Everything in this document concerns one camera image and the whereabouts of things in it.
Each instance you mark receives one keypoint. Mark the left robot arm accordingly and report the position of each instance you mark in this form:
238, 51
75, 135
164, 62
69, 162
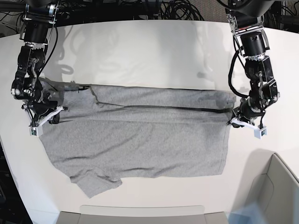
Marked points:
246, 18

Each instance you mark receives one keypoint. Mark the grey bin front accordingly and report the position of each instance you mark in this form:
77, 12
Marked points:
137, 215

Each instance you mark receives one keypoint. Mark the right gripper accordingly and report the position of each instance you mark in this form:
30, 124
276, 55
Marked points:
39, 105

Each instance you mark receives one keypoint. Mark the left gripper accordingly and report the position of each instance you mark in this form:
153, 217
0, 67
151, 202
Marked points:
246, 112

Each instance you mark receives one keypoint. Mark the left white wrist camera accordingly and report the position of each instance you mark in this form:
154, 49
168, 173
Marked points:
259, 131

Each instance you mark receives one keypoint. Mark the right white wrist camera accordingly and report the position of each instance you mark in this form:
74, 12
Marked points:
36, 127

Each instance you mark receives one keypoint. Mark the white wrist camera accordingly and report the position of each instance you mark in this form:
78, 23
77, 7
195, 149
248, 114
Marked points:
36, 127
259, 131

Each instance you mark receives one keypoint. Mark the grey T-shirt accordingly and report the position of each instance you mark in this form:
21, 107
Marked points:
114, 132

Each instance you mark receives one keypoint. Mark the grey bin right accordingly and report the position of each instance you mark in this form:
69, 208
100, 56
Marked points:
277, 193

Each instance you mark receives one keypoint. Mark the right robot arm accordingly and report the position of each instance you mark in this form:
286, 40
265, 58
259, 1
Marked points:
39, 22

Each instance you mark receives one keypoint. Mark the blue cloth in bin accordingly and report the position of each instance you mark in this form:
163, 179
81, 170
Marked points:
249, 214

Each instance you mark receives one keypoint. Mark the grey bin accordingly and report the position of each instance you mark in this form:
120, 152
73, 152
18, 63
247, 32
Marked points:
277, 193
137, 215

